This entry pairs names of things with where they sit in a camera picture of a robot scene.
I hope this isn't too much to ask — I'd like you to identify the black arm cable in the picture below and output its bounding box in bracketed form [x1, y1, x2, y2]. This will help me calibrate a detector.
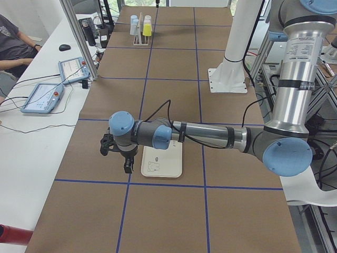
[143, 99, 274, 150]

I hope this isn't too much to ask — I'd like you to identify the seated person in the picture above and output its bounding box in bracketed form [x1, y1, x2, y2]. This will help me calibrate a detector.
[0, 14, 43, 105]

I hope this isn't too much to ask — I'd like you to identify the aluminium frame post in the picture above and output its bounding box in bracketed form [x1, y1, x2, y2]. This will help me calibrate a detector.
[60, 0, 98, 81]

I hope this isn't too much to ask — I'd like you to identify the near blue teach pendant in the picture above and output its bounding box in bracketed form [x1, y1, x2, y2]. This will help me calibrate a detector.
[20, 83, 64, 114]

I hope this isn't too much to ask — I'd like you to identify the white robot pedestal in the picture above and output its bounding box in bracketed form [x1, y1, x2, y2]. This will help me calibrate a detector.
[208, 0, 264, 93]

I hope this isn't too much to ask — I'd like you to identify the yellow plastic cup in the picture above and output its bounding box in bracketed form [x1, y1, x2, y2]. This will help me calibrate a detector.
[143, 23, 152, 37]

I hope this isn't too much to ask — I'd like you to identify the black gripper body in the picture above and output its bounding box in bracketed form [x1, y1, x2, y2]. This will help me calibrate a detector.
[120, 146, 138, 162]

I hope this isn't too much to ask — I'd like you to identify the blue plastic cup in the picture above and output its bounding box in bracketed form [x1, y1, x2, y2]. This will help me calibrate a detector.
[130, 18, 139, 36]
[130, 15, 138, 24]

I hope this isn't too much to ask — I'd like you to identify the black computer mouse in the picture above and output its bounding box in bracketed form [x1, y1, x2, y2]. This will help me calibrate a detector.
[58, 44, 71, 52]

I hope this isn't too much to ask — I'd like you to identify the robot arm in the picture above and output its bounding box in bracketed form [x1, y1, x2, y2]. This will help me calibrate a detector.
[101, 1, 336, 177]

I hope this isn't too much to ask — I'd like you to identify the blue teach pendant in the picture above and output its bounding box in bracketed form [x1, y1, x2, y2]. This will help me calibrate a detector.
[20, 83, 64, 114]
[58, 57, 90, 85]

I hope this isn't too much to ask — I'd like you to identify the white wire cup rack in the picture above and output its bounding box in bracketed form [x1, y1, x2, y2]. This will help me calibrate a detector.
[133, 12, 150, 46]

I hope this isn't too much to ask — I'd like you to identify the cream plastic tray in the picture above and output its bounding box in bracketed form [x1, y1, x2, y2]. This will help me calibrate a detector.
[141, 141, 183, 178]

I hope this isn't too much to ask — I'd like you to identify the far blue teach pendant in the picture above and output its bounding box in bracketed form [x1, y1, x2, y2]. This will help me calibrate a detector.
[58, 57, 90, 85]

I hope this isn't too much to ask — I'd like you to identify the red cylinder object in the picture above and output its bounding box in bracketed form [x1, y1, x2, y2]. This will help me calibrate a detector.
[0, 225, 33, 246]

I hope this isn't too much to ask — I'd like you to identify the white chair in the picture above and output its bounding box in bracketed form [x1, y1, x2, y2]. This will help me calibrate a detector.
[280, 167, 337, 207]

